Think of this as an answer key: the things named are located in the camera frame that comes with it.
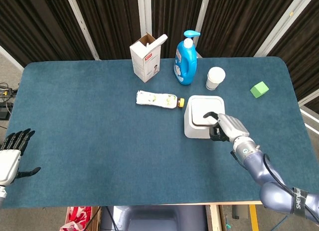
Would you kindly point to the grey-blue robot torso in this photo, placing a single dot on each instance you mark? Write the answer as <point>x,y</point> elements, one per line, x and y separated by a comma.
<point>154,218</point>

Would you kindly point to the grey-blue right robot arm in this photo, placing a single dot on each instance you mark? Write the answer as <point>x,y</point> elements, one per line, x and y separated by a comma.
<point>254,163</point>

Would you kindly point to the red white plastic bag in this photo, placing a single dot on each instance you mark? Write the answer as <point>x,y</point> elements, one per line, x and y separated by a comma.
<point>77,217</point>

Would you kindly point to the white lamp carton box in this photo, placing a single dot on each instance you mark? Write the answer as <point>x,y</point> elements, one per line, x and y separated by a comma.
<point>147,66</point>

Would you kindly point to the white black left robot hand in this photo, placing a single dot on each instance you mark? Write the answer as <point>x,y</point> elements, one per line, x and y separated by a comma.
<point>8,163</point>

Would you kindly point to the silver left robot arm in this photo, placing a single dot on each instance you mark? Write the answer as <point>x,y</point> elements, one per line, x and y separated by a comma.
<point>2,196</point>

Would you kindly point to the blue detergent pump bottle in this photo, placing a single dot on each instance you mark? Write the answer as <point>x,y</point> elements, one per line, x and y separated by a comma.
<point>185,66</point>

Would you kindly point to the dark brown pleated curtain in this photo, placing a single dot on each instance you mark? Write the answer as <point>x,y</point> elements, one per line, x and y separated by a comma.
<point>114,22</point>

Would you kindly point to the blue felt table mat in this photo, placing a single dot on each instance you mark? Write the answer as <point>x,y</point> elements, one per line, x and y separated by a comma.
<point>99,141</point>

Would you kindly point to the green foam cube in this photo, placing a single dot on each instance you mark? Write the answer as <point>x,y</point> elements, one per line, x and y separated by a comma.
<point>259,89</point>

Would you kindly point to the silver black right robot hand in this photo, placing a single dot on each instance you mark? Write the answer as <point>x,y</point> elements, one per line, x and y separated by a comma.
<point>231,127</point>

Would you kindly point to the white-label drink bottle yellow cap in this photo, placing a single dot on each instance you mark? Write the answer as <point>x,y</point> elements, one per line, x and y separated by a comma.
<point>159,100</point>

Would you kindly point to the white frame pole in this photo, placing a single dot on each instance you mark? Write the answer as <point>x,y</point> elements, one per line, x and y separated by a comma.
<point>11,58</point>
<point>144,14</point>
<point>310,97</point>
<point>204,24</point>
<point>284,24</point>
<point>83,27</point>

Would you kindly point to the white paper cup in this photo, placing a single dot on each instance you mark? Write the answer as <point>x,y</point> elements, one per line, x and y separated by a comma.
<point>215,76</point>

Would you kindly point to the white square container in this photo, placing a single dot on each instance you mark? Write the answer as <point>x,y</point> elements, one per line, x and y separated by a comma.
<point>194,132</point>

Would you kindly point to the black power adapter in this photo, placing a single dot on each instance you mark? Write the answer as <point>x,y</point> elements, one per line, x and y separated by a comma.
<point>5,111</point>

